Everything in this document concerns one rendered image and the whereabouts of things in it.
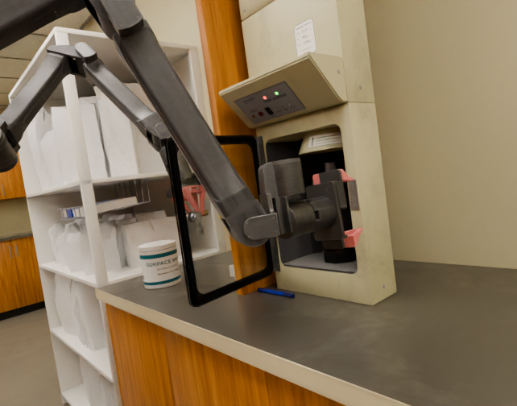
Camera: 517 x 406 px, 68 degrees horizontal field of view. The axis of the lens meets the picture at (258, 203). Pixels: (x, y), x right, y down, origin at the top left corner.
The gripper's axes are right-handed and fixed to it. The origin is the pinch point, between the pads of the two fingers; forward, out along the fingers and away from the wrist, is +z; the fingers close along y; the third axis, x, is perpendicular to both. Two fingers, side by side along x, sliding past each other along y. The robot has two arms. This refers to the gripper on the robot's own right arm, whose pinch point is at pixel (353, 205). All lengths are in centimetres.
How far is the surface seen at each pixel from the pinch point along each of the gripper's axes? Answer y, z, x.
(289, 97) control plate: 26.9, 5.7, 16.2
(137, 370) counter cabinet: -45, -14, 90
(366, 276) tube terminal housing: -17.7, 12.4, 8.8
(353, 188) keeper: 3.0, 12.1, 7.9
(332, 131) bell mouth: 18.0, 17.0, 14.5
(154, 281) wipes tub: -16, -6, 81
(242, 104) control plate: 29.8, 3.9, 31.0
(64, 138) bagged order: 50, -7, 147
